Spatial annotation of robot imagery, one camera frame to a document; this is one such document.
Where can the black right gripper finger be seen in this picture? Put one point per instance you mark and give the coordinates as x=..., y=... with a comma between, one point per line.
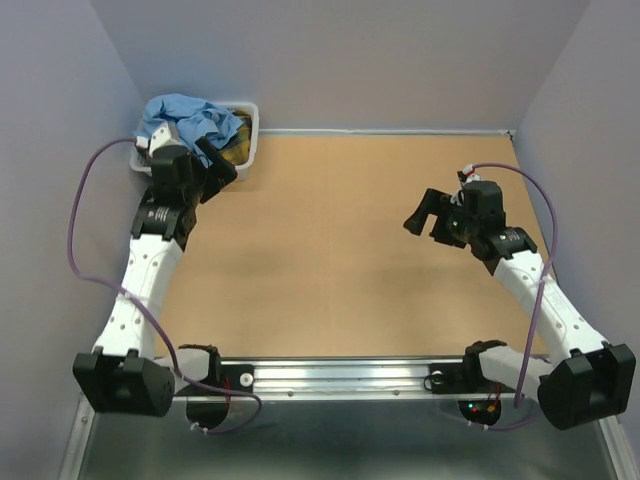
x=417, y=221
x=435, y=200

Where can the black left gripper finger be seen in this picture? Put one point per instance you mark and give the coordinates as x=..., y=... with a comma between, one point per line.
x=207, y=153
x=217, y=177

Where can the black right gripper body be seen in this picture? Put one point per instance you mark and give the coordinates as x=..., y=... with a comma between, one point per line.
x=454, y=227

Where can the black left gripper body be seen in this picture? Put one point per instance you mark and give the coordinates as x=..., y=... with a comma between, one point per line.
x=199, y=174

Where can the light blue long sleeve shirt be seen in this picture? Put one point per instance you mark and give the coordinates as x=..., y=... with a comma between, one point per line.
x=193, y=117

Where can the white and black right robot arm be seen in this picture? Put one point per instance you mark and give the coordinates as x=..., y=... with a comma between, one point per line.
x=584, y=378

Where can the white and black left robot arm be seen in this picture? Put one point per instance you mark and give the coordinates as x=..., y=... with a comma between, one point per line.
x=121, y=374

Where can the yellow plaid shirt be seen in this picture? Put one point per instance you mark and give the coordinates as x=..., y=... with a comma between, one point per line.
x=236, y=151

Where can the white plastic basket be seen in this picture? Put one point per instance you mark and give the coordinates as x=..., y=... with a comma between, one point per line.
x=242, y=170

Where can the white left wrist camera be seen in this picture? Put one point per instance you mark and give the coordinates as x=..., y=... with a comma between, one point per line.
x=163, y=142

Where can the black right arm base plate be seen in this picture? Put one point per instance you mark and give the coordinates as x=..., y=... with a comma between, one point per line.
x=478, y=399

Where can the aluminium mounting rail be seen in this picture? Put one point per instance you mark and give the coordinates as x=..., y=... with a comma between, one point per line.
x=361, y=379

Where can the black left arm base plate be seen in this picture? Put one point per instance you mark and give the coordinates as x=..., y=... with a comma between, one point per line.
x=210, y=413

